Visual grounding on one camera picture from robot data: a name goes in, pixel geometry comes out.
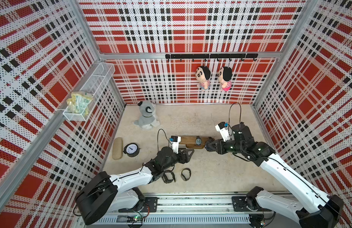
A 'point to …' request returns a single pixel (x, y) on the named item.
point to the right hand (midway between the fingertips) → (212, 145)
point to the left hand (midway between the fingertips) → (192, 150)
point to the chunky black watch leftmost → (165, 179)
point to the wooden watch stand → (190, 141)
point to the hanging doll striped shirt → (202, 75)
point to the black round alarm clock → (132, 150)
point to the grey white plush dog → (147, 118)
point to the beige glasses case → (117, 148)
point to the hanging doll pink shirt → (224, 76)
